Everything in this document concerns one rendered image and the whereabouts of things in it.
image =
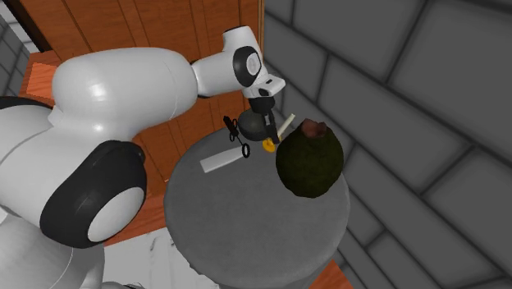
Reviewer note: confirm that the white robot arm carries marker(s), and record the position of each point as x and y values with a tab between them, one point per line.
120	88

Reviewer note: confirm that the white flat strip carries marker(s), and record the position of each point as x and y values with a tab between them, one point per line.
220	161

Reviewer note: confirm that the small yellow object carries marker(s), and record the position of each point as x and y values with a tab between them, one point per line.
268	145

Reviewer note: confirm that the white stick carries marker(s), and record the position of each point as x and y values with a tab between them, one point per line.
287	123

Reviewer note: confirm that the black scissors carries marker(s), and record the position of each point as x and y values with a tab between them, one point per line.
232	130

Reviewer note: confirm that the dark green round ball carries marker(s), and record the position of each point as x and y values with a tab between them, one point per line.
310	164

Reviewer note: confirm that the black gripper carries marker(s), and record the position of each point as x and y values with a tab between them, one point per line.
262	105

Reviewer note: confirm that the round grey table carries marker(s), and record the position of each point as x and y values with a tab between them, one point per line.
248	224

